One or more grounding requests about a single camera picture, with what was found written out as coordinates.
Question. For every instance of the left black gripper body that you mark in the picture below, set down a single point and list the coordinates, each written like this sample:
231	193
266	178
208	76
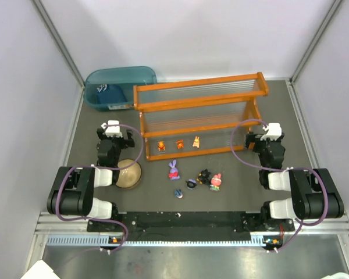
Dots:
128	139

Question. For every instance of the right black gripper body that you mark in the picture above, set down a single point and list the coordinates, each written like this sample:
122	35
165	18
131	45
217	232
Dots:
250	140

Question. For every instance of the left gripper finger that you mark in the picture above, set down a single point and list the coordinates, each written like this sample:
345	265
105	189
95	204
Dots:
130	139
99	133

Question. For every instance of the pink rabbit toy figure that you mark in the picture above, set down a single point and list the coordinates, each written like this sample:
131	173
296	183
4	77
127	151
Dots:
215	182

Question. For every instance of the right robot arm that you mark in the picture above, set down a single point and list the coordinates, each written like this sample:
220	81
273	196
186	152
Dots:
308	189

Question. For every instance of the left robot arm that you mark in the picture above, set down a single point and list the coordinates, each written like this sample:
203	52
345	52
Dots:
72	192

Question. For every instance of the orange wooden shelf rack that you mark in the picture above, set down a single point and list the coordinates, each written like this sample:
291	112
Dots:
208	108

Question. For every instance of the yellow bear toy figure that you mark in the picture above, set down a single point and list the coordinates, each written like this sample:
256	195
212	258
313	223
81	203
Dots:
161	146

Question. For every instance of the beige round bowl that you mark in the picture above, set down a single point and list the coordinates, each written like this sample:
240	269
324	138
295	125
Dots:
129	177

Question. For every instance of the blue cap in bin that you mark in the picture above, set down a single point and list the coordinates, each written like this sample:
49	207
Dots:
109	93

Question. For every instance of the teal plastic bin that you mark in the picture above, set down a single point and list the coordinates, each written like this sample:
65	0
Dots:
125	77

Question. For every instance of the orange tiger toy figure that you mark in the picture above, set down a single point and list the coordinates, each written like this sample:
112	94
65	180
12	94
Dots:
180	144

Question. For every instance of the purple rabbit toy figure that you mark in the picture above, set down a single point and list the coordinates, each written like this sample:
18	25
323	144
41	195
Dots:
173	172

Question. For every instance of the tan rabbit toy figure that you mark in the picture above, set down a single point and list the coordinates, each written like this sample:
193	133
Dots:
196	142

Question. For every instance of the black spiky toy figure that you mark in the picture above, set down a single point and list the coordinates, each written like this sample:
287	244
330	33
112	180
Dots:
204	177

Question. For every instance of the blue small lying toy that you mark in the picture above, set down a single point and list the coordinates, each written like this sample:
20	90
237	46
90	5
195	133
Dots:
178	193

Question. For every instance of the black purple small toy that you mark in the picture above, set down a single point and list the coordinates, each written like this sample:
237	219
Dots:
191	184

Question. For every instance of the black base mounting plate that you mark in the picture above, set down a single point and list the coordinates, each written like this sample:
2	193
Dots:
199	226

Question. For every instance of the white object bottom left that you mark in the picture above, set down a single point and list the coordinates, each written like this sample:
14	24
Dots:
40	270

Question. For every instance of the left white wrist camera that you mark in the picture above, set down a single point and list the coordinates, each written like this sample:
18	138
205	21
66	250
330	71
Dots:
111	128

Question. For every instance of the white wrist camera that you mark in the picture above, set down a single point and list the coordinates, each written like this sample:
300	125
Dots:
273	131
111	128

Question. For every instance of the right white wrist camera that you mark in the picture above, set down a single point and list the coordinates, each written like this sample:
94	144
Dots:
273	131

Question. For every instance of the grey slotted cable duct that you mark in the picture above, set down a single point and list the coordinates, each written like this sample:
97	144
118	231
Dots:
107	241

